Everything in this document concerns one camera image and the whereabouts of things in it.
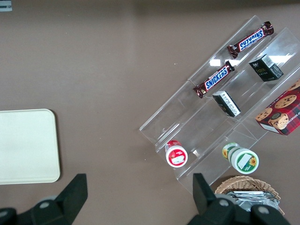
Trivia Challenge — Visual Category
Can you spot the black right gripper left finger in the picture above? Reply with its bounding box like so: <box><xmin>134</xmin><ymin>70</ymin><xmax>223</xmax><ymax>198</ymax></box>
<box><xmin>32</xmin><ymin>173</ymin><xmax>88</xmax><ymax>225</ymax></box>

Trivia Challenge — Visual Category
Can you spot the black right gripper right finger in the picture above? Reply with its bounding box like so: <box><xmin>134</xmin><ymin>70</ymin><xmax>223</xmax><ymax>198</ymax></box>
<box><xmin>187</xmin><ymin>173</ymin><xmax>237</xmax><ymax>225</ymax></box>

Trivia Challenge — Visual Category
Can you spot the light wicker basket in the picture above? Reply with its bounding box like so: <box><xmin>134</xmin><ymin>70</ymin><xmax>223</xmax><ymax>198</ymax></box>
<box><xmin>214</xmin><ymin>175</ymin><xmax>285</xmax><ymax>216</ymax></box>

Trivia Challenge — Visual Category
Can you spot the beige plastic tray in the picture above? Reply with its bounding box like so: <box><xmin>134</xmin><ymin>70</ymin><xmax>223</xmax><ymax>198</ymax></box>
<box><xmin>0</xmin><ymin>108</ymin><xmax>61</xmax><ymax>185</ymax></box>

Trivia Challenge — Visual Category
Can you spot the silver foil wrapped pack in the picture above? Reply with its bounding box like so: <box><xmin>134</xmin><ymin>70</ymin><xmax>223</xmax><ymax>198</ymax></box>
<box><xmin>224</xmin><ymin>190</ymin><xmax>281</xmax><ymax>213</ymax></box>

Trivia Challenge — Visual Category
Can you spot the green sunflower label jar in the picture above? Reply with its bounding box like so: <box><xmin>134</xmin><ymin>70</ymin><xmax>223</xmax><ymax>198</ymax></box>
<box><xmin>222</xmin><ymin>142</ymin><xmax>260</xmax><ymax>174</ymax></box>

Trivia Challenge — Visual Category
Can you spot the red label white jar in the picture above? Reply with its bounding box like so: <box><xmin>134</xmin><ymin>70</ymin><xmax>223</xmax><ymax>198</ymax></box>
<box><xmin>164</xmin><ymin>140</ymin><xmax>188</xmax><ymax>168</ymax></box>

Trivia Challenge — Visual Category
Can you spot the clear acrylic stepped shelf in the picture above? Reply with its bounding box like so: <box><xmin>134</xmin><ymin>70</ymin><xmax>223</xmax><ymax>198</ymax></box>
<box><xmin>139</xmin><ymin>15</ymin><xmax>300</xmax><ymax>195</ymax></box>

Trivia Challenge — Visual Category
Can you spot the small black carton box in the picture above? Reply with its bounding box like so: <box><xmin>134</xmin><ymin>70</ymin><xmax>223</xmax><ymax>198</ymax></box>
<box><xmin>212</xmin><ymin>90</ymin><xmax>241</xmax><ymax>118</ymax></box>
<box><xmin>248</xmin><ymin>53</ymin><xmax>285</xmax><ymax>83</ymax></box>

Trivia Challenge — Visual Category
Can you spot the red tartan cookie box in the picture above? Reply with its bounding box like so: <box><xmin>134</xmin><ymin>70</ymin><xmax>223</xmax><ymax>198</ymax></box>
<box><xmin>255</xmin><ymin>79</ymin><xmax>300</xmax><ymax>136</ymax></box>

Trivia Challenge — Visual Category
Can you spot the Snickers chocolate bar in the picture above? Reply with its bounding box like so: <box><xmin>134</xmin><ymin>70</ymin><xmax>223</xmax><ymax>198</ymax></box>
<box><xmin>226</xmin><ymin>21</ymin><xmax>275</xmax><ymax>60</ymax></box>
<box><xmin>193</xmin><ymin>60</ymin><xmax>235</xmax><ymax>99</ymax></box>

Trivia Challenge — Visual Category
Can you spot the grey metal bracket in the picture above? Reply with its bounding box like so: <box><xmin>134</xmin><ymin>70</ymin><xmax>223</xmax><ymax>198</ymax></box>
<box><xmin>0</xmin><ymin>0</ymin><xmax>13</xmax><ymax>12</ymax></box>

